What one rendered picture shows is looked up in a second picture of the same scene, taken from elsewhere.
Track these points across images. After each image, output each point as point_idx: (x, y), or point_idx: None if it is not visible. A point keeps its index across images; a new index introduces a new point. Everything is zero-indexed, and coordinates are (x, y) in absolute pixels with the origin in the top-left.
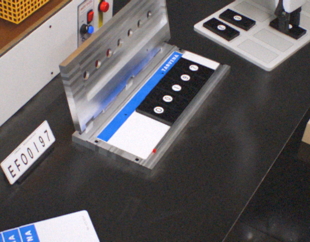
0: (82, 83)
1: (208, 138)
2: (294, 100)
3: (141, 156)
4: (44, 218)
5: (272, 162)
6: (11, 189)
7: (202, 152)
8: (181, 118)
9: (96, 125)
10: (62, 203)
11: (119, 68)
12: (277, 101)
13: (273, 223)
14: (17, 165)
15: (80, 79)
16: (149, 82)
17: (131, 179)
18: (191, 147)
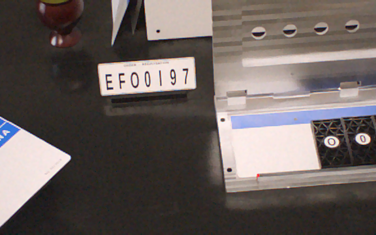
0: (237, 38)
1: (352, 222)
2: None
3: (239, 171)
4: (84, 147)
5: None
6: (101, 100)
7: (318, 229)
8: (341, 170)
9: (250, 105)
10: (115, 149)
11: (333, 59)
12: None
13: None
14: (121, 79)
15: (237, 31)
16: None
17: (203, 186)
18: (316, 213)
